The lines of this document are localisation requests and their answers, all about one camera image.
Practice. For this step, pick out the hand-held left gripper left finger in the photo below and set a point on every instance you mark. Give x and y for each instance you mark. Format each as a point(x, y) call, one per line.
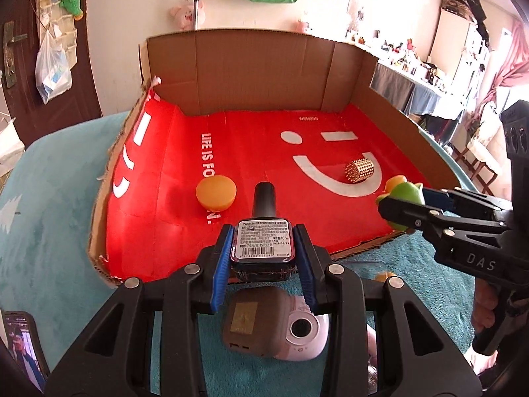
point(221, 269)

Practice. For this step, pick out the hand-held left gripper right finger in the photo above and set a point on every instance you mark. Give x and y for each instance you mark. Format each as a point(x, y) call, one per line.
point(308, 269)

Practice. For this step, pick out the white toy camera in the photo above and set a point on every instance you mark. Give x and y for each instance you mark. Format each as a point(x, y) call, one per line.
point(301, 331)

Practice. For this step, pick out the nail polish bottle black cap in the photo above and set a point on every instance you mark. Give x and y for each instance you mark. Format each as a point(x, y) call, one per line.
point(262, 240)

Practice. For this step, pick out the row of small ornaments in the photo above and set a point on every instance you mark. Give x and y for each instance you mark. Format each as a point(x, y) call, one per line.
point(401, 51)

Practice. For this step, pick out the orange round lid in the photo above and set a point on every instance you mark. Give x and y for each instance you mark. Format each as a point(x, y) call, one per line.
point(216, 192)

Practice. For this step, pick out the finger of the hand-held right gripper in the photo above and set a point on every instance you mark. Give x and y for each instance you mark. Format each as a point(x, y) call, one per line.
point(405, 211)
point(438, 198)

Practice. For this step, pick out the pink pig plush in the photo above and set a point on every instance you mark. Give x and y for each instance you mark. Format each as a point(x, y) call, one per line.
point(184, 14)

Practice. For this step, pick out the green rubber toy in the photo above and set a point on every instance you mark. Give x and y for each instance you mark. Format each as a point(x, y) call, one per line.
point(407, 192)

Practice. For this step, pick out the gold bead cylinder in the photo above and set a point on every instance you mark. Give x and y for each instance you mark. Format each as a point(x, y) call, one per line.
point(359, 171)

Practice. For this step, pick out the stick with orange tip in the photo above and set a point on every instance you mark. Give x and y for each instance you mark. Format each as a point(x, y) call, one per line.
point(196, 4)

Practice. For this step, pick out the cardboard box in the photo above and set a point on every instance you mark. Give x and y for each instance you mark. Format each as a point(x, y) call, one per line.
point(256, 74)

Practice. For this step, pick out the clear plastic bag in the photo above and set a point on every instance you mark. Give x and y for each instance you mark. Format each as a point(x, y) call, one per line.
point(51, 74)

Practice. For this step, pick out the person's right hand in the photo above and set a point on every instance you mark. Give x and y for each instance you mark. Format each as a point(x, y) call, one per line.
point(483, 310)

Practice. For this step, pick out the smartphone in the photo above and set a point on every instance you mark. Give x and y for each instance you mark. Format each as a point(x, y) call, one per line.
point(20, 347)

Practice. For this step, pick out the small pink plush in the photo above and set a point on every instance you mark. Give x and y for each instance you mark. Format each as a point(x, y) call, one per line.
point(305, 24)

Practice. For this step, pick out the dark table cloth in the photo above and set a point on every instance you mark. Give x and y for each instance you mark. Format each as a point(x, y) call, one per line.
point(392, 87)

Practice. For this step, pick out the pink curtain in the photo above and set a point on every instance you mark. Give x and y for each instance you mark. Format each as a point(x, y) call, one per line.
point(506, 70)

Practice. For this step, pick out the red printed paper sheet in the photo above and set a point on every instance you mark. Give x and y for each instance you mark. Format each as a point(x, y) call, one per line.
point(248, 153)

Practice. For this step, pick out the brown rounded case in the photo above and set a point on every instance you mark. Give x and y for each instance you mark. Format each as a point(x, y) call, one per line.
point(252, 318)

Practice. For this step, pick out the brown door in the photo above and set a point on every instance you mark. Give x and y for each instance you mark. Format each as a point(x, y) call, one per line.
point(20, 103)

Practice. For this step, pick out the white refrigerator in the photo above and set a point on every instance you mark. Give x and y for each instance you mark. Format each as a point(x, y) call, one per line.
point(452, 45)

